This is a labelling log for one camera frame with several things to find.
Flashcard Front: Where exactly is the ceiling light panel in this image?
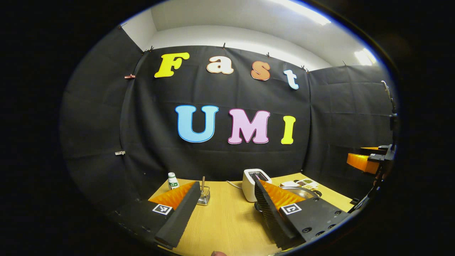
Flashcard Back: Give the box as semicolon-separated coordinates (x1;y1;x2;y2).
354;48;377;66

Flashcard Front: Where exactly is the steel pot with black handles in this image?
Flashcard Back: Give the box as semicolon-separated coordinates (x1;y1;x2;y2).
254;186;322;213

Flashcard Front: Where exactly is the metal wire basket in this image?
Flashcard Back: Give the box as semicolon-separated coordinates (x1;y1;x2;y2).
197;186;211;206

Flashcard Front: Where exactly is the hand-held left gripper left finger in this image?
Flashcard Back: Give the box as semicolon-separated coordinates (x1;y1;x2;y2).
106;181;202;250

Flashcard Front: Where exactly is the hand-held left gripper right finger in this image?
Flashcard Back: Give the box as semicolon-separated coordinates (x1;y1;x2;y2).
252;174;352;251

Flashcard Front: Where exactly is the white toaster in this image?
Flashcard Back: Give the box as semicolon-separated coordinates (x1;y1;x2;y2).
242;169;272;202

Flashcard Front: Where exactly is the white divided dish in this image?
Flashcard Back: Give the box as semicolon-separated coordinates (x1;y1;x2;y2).
297;179;319;190

